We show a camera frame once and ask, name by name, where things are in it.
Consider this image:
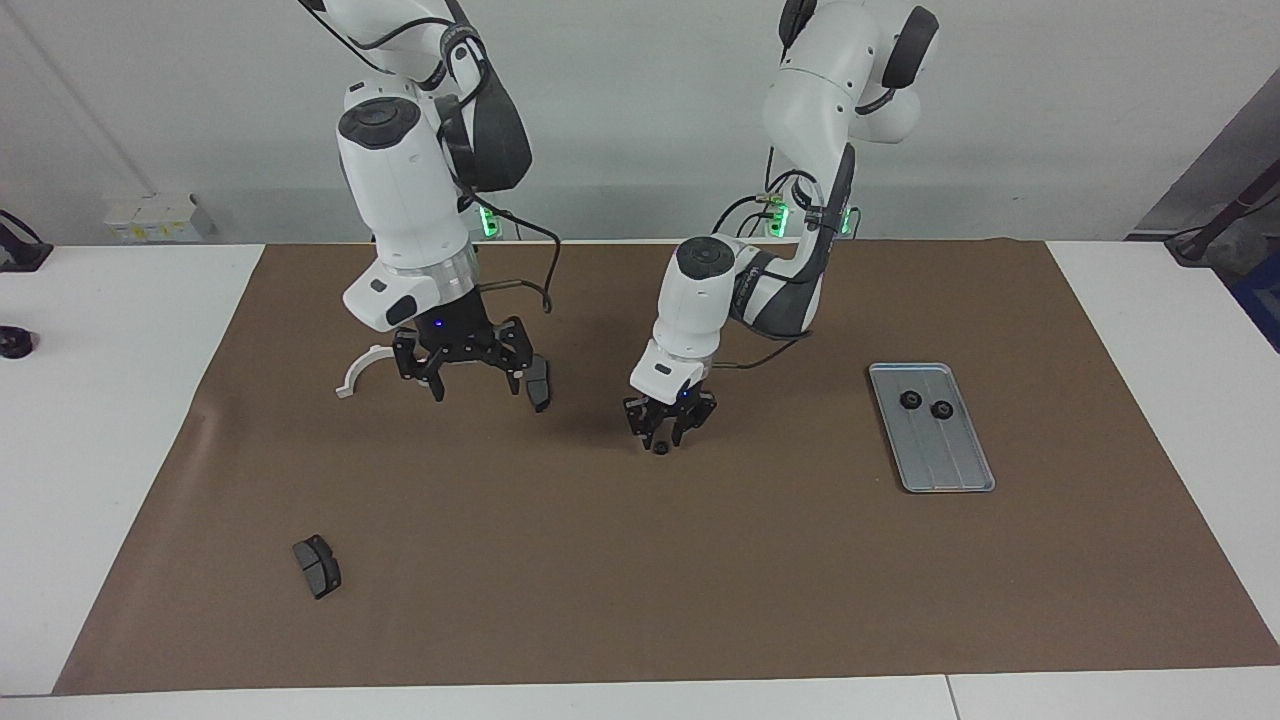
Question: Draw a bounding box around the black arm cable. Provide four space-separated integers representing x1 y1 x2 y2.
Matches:
712 170 861 371
298 0 561 316

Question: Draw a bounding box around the short grey brake pad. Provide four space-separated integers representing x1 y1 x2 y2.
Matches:
292 535 343 601

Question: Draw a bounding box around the silver metal ridged tray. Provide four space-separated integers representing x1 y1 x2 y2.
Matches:
868 362 997 495

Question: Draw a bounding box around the black stand base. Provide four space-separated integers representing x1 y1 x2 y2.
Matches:
1165 185 1280 266

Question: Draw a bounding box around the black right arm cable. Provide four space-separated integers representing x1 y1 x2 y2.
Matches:
298 0 561 316

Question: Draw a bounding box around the white curved plastic bracket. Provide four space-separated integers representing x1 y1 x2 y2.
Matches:
335 344 401 400

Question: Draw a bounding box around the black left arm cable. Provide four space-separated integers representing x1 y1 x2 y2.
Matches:
712 170 861 371

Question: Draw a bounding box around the brown paper table mat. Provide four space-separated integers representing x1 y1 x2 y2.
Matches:
52 238 1280 697

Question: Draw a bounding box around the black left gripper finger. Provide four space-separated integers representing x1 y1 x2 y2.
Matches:
624 396 663 452
671 392 719 449

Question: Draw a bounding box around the black base power cable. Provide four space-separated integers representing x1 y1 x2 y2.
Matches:
712 195 791 239

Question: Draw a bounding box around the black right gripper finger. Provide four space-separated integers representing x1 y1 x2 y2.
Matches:
495 316 534 399
393 330 448 404

